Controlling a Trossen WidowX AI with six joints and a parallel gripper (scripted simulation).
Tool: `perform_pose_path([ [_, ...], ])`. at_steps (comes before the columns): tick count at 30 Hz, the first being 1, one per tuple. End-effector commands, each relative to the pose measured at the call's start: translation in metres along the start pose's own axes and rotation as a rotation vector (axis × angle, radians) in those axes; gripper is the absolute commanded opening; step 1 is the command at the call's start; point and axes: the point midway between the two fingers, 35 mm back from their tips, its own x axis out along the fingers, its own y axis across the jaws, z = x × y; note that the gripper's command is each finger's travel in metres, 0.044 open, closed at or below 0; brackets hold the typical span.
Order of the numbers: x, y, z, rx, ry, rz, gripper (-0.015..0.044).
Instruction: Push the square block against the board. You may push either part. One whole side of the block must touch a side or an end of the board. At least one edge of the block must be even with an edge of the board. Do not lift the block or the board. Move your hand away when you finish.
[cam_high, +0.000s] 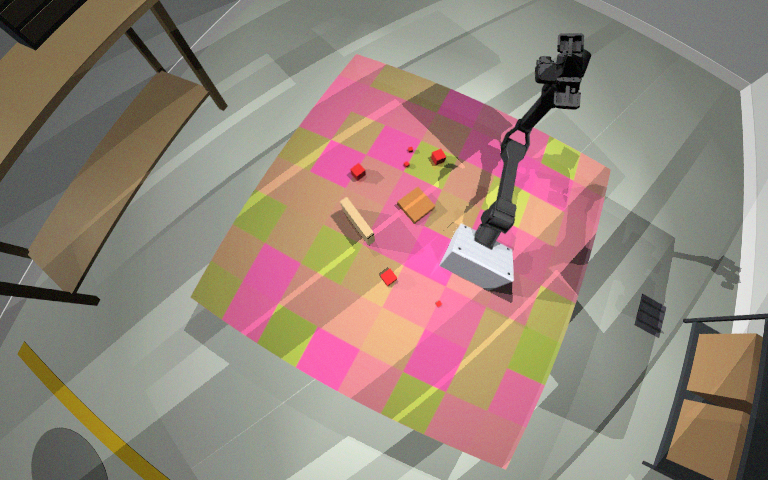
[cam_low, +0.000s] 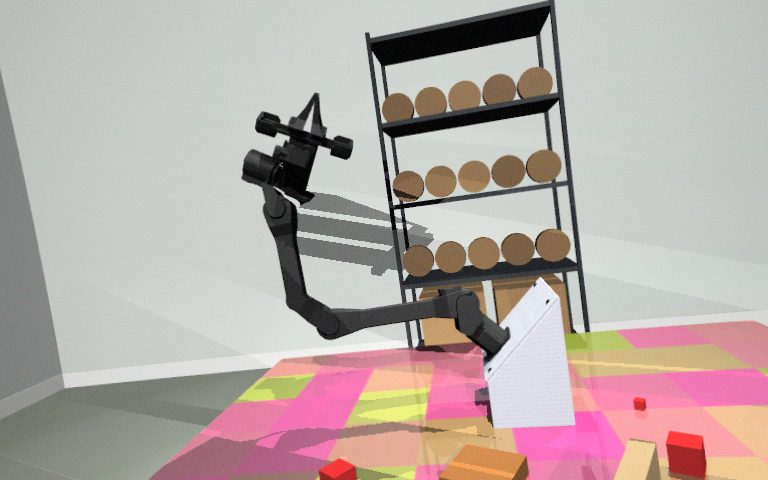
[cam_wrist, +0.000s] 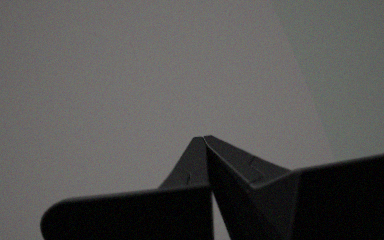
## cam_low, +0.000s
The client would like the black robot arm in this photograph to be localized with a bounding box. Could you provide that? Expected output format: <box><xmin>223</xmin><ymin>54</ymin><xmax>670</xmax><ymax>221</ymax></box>
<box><xmin>241</xmin><ymin>140</ymin><xmax>511</xmax><ymax>362</ymax></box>

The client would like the tan bar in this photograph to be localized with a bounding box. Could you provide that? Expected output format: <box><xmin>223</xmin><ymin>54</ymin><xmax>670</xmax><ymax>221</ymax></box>
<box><xmin>614</xmin><ymin>438</ymin><xmax>662</xmax><ymax>480</ymax></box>

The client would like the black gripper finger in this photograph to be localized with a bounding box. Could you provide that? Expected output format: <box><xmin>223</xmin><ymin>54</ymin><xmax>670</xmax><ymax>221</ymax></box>
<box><xmin>310</xmin><ymin>93</ymin><xmax>327</xmax><ymax>138</ymax></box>
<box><xmin>287</xmin><ymin>92</ymin><xmax>317</xmax><ymax>132</ymax></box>

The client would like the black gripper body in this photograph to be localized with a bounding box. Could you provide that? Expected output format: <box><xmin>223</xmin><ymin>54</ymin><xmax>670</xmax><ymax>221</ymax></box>
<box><xmin>255</xmin><ymin>111</ymin><xmax>353</xmax><ymax>175</ymax></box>

